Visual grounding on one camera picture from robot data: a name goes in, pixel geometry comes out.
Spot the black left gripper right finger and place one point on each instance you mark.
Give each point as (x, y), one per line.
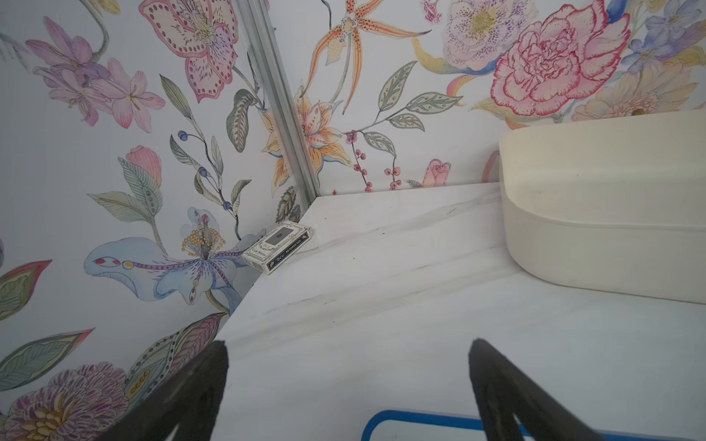
(510, 402)

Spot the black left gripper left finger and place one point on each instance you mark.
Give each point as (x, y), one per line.
(184, 407)

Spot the left blue-framed whiteboard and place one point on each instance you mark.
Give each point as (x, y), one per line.
(406, 425)

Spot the small white card box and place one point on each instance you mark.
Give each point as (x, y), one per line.
(276, 247)

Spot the cream plastic storage box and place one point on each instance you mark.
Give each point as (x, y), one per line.
(615, 205)

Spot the aluminium corner post left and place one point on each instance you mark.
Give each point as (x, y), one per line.
(267, 59)

